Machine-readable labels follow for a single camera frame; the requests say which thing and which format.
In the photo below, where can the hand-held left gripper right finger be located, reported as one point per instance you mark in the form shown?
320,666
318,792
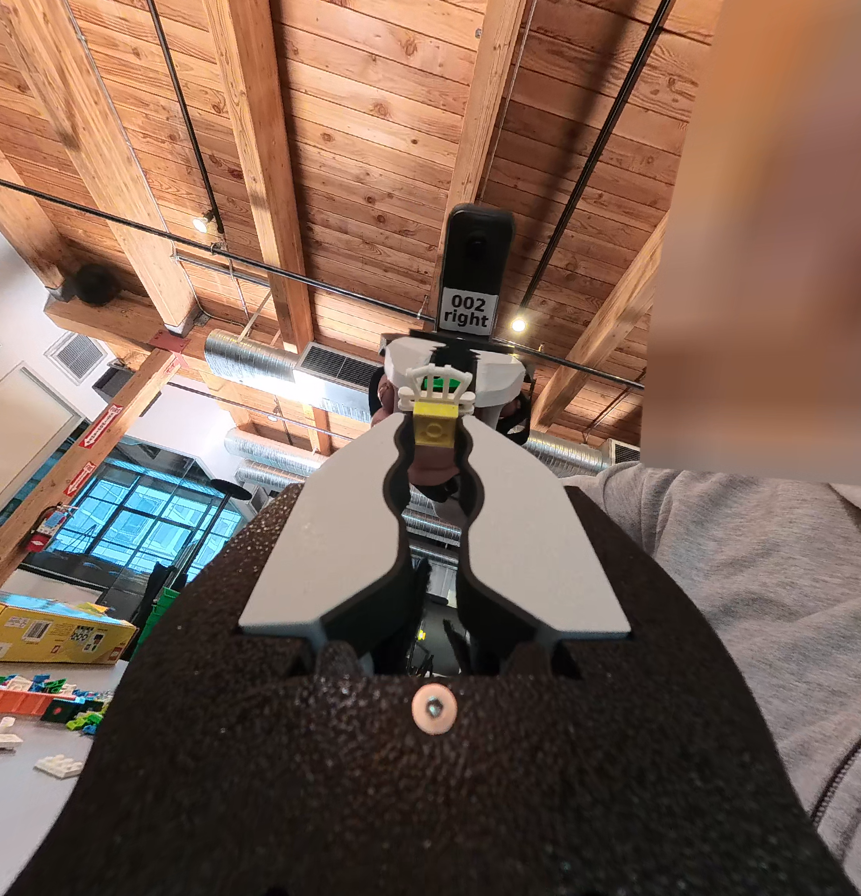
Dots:
535,560

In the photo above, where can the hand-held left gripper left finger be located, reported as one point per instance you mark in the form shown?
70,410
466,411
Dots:
318,553

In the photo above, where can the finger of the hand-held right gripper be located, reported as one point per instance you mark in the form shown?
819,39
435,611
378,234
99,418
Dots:
402,360
504,378

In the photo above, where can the small white green lego subassembly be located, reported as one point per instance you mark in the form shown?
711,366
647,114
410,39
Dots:
435,421

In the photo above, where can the yellow lego box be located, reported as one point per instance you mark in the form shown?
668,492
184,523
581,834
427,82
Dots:
52,630

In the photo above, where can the pile of loose lego pieces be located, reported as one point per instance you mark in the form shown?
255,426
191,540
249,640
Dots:
80,707

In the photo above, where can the orange lego plate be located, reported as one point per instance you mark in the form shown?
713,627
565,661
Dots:
17,701

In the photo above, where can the white lego brick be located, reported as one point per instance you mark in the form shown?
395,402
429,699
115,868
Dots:
59,766

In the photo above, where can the white lego piece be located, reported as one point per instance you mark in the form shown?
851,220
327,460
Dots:
0,738

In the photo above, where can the person's right hand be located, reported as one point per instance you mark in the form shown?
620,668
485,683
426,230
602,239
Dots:
385,406

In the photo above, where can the ceiling spotlight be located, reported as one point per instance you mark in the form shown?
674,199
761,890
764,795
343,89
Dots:
519,324
203,224

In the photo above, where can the black lighting track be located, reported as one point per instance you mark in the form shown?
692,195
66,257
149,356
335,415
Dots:
598,147
185,119

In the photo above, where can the green plastic crate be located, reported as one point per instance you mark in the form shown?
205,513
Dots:
161,616

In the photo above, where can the large glass window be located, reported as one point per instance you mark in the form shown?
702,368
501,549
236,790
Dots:
143,518

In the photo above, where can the person's grey hoodie torso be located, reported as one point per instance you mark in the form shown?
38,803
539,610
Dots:
767,595

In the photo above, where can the red fire extinguisher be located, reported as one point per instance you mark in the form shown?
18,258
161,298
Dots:
44,528

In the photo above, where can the long black ceiling pipe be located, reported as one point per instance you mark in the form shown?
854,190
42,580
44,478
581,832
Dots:
122,222

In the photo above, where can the black round ceiling speaker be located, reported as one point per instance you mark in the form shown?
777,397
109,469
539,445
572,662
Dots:
96,284

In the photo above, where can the slim silver air duct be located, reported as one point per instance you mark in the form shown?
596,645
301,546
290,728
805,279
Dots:
276,448

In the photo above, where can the large silver air duct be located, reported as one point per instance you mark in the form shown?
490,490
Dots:
248,357

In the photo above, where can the white wall vent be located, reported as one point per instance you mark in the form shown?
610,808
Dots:
77,357

